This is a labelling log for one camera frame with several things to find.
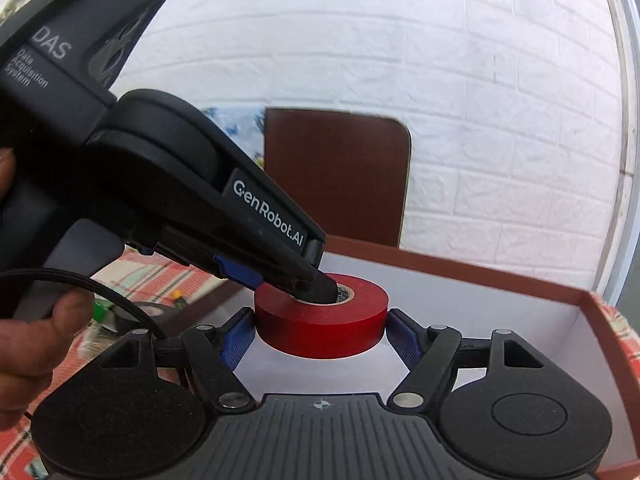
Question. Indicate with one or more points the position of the red tape roll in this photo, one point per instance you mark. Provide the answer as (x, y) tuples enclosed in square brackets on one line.
[(352, 325)]

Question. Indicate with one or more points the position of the dark brown wooden headboard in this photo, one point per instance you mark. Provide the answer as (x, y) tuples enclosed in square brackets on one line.
[(348, 171)]

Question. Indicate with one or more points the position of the red plaid bedsheet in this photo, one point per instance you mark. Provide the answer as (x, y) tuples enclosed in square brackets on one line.
[(140, 279)]

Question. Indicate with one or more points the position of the floral plastic bag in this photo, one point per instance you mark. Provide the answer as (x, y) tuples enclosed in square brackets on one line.
[(244, 125)]

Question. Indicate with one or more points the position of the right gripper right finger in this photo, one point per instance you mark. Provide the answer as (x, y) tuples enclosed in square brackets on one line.
[(498, 405)]

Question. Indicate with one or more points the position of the person's left hand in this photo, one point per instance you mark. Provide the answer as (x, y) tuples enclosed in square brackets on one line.
[(31, 351)]

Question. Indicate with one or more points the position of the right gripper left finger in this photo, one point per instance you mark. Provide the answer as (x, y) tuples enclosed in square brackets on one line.
[(144, 407)]

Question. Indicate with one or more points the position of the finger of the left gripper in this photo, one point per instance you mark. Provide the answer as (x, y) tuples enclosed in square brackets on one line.
[(305, 283), (235, 272)]

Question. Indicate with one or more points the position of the brown cardboard box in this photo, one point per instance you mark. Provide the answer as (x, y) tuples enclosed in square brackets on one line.
[(329, 419)]

